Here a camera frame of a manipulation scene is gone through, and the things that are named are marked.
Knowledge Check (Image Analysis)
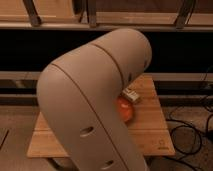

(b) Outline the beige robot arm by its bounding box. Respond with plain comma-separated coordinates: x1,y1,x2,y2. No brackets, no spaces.
37,28,152,171

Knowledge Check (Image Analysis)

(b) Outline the white eraser with label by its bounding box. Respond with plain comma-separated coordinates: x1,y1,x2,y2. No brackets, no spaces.
122,88,140,103

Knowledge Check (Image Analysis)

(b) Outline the orange round bowl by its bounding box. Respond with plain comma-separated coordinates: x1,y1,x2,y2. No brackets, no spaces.
116,97,134,122

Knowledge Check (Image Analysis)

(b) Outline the wooden board table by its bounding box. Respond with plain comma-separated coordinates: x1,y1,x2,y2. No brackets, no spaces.
27,75,175,158

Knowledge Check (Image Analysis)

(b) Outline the wooden shelf with metal legs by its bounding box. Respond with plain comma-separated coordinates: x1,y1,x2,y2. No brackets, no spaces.
0,0,213,32

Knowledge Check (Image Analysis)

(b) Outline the black cable on floor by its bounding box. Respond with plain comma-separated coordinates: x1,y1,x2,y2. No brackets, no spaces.
161,65,213,171

